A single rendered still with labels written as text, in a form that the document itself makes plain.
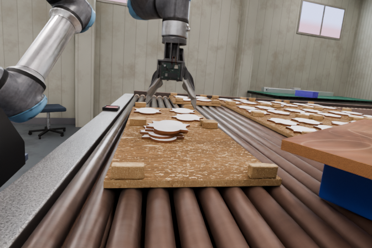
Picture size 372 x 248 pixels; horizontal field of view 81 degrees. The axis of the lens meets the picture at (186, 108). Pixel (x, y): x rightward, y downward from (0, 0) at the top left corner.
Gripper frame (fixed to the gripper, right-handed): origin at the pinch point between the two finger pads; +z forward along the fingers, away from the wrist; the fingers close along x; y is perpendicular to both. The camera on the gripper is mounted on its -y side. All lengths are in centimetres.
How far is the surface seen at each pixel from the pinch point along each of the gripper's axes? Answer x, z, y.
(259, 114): 40, 8, -51
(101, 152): -14.8, 11.0, 15.2
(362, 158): 31.7, -1.1, 36.5
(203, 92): 8, 26, -423
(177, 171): 6.0, 9.2, 24.8
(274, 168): 25.5, 6.9, 23.2
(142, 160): -2.4, 9.2, 21.3
